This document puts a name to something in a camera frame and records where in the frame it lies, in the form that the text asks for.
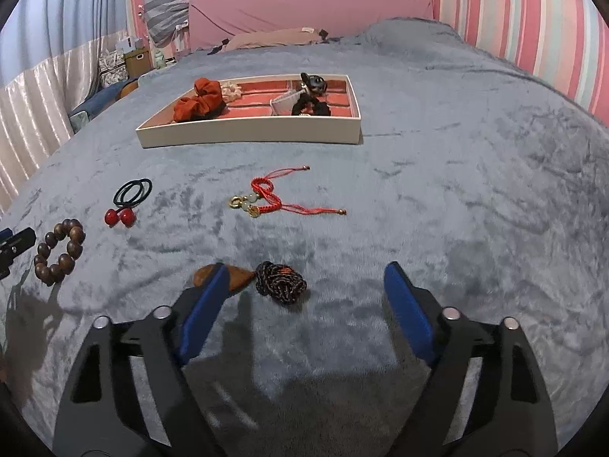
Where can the black scrunchie with charm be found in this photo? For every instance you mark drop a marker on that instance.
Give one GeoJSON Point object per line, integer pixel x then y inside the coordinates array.
{"type": "Point", "coordinates": [314, 107]}

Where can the grey plush blanket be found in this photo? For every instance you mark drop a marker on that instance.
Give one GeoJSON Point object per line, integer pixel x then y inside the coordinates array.
{"type": "Point", "coordinates": [428, 176]}

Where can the pale green bottle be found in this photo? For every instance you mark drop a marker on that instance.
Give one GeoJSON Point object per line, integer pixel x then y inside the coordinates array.
{"type": "Point", "coordinates": [158, 59]}

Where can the blue curtain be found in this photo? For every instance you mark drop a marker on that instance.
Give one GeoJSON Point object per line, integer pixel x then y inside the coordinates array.
{"type": "Point", "coordinates": [62, 4]}

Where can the brown storage box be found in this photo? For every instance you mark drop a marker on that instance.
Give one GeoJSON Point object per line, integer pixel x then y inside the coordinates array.
{"type": "Point", "coordinates": [137, 62]}

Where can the beige tray with red lining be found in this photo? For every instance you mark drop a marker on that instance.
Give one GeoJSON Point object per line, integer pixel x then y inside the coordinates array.
{"type": "Point", "coordinates": [247, 133]}

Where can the wristwatch with white mesh band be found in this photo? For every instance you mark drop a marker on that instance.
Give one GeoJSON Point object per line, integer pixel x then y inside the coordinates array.
{"type": "Point", "coordinates": [284, 104]}

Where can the rust orange scrunchie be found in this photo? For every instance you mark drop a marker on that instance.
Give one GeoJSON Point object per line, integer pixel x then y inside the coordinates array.
{"type": "Point", "coordinates": [197, 102]}

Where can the white sheer curtain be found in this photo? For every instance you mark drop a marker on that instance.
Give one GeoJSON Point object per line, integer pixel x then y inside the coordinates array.
{"type": "Point", "coordinates": [33, 114]}

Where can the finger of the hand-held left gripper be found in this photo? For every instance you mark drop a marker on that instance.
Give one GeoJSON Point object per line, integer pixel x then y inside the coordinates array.
{"type": "Point", "coordinates": [19, 243]}

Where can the pink headboard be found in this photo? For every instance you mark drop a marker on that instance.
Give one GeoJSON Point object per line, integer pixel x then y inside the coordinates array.
{"type": "Point", "coordinates": [309, 9]}

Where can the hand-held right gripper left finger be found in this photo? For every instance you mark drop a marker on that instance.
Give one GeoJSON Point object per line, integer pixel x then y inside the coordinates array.
{"type": "Point", "coordinates": [202, 316]}

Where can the black hair claw clip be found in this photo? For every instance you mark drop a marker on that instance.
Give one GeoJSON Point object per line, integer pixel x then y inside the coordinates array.
{"type": "Point", "coordinates": [314, 83]}

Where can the patterned storage box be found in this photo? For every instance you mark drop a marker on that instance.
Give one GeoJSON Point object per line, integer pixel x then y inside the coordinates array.
{"type": "Point", "coordinates": [112, 69]}

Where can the cream scrunchie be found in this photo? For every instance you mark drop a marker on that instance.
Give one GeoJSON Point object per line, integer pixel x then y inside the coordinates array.
{"type": "Point", "coordinates": [231, 91]}

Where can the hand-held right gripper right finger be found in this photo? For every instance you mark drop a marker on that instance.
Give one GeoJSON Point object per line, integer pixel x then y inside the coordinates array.
{"type": "Point", "coordinates": [409, 316]}

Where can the tan pillow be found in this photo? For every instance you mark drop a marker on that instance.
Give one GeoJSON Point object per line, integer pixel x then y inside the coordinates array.
{"type": "Point", "coordinates": [276, 38]}

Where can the white small box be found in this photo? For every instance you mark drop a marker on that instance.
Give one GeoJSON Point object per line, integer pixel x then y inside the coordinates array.
{"type": "Point", "coordinates": [127, 45]}

